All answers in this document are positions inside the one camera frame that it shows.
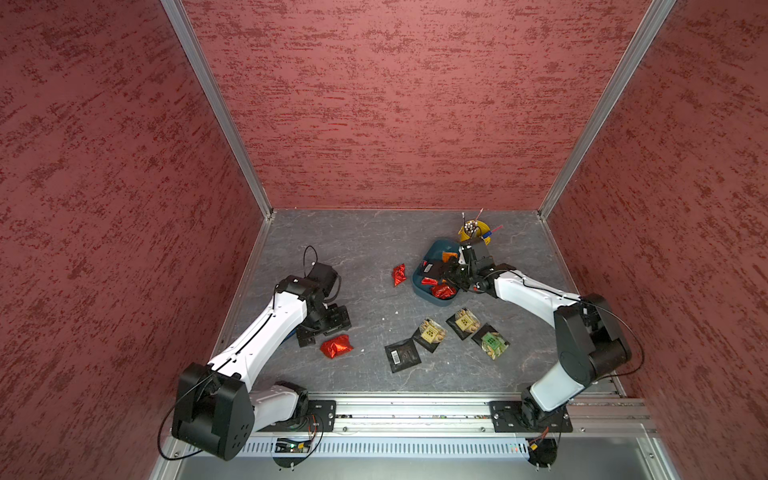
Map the orange tea bag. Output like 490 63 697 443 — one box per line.
441 251 459 265

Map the black yellow label tea bag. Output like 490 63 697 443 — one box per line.
446 308 481 341
412 318 446 353

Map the black green label tea bag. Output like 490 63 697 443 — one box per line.
472 324 509 360

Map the black barcode tea bag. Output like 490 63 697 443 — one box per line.
384 338 421 373

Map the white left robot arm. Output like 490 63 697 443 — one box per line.
166 273 349 460

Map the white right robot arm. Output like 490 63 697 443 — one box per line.
419 241 632 429

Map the teal plastic storage box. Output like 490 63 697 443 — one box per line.
412 238 465 306

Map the yellow metal pencil bucket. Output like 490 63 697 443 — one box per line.
458 220 492 245

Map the bundle of pencils with erasers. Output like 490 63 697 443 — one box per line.
462 218 480 238

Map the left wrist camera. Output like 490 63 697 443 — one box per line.
307 262 341 302

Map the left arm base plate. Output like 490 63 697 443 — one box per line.
298 399 337 433

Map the aluminium front rail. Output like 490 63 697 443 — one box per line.
170 394 658 438

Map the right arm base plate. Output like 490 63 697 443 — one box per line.
488 401 573 434

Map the left aluminium corner post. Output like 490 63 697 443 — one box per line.
160 0 274 222

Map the aluminium corner post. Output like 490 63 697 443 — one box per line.
160 0 274 222
538 0 676 222

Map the right aluminium corner post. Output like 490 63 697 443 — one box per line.
538 0 676 222

